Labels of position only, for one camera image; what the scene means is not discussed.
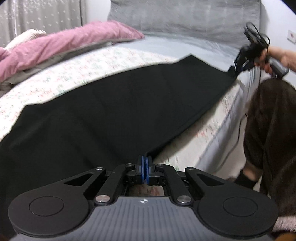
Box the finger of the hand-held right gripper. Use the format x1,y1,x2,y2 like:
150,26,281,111
228,64,241,76

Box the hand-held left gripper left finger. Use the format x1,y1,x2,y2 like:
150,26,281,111
63,156,145,207

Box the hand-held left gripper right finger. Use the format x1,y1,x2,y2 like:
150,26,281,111
144,156,226,207

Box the black pants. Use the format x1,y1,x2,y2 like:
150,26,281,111
0,54,237,234

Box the person's right hand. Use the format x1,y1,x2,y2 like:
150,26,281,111
254,46,296,75

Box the person's brown fuzzy trousers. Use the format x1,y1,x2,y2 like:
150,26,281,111
243,79,296,234

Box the grey quilted headboard cushion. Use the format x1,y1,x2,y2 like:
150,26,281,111
107,0,262,39

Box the person's black sock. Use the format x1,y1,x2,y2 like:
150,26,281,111
235,170,258,191

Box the pink duvet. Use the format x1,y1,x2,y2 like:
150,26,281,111
0,20,145,91

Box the striped pillow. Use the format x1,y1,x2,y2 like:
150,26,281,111
5,29,47,50

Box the grey star-print curtain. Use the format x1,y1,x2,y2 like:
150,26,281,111
0,0,86,47

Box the black cable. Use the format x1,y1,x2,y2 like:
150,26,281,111
231,22,271,153

